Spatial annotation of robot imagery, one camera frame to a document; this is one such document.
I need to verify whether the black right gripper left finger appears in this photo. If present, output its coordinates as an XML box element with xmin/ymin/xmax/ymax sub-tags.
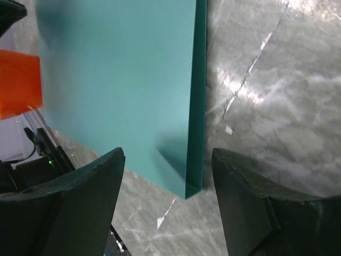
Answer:
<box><xmin>1</xmin><ymin>148</ymin><xmax>125</xmax><ymax>255</ymax></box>

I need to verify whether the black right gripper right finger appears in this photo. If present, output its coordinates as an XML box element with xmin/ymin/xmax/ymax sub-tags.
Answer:
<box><xmin>212</xmin><ymin>148</ymin><xmax>340</xmax><ymax>255</ymax></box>

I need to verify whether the teal green file folder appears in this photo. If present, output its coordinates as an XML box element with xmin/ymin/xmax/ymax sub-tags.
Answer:
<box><xmin>35</xmin><ymin>1</ymin><xmax>207</xmax><ymax>198</ymax></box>

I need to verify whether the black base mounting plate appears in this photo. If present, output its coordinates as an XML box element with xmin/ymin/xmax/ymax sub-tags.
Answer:
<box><xmin>1</xmin><ymin>128</ymin><xmax>128</xmax><ymax>255</ymax></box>

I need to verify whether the orange plastic cup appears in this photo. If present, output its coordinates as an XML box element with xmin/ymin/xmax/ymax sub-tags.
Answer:
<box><xmin>1</xmin><ymin>50</ymin><xmax>43</xmax><ymax>119</ymax></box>

